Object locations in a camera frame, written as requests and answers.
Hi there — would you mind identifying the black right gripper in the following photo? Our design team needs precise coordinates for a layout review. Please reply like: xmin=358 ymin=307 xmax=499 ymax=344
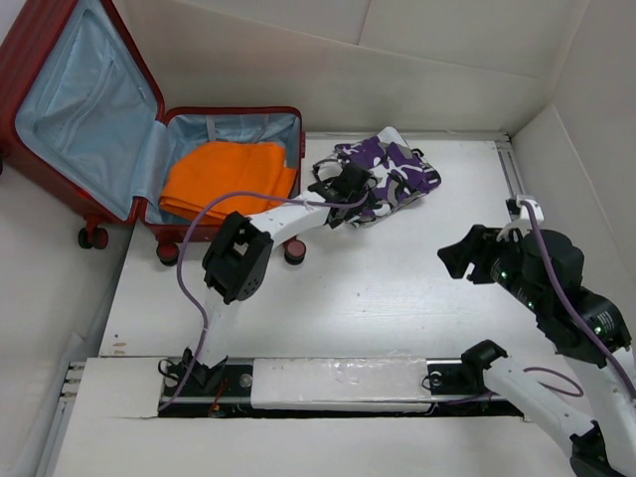
xmin=436 ymin=221 xmax=548 ymax=312

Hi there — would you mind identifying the purple camouflage garment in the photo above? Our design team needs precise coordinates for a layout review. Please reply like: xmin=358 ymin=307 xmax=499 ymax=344
xmin=312 ymin=126 xmax=442 ymax=228

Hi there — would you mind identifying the orange cloth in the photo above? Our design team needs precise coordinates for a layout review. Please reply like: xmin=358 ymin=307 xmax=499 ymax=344
xmin=159 ymin=141 xmax=297 ymax=221

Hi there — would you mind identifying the red hard-shell suitcase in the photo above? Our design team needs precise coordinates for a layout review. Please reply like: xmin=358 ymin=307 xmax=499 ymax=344
xmin=1 ymin=1 xmax=305 ymax=265

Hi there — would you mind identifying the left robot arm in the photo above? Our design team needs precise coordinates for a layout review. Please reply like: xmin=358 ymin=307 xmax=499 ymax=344
xmin=160 ymin=163 xmax=377 ymax=409

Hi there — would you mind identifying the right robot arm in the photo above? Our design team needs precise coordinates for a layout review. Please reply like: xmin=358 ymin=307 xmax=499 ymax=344
xmin=437 ymin=225 xmax=635 ymax=476

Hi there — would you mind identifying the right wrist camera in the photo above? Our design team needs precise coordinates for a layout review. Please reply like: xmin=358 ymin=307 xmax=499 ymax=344
xmin=506 ymin=195 xmax=545 ymax=224

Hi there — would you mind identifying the aluminium side rail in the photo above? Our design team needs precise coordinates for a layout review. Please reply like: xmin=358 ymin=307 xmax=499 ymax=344
xmin=495 ymin=134 xmax=526 ymax=196

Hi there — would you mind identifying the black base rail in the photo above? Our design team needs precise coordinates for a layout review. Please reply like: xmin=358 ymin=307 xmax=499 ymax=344
xmin=158 ymin=356 xmax=520 ymax=419

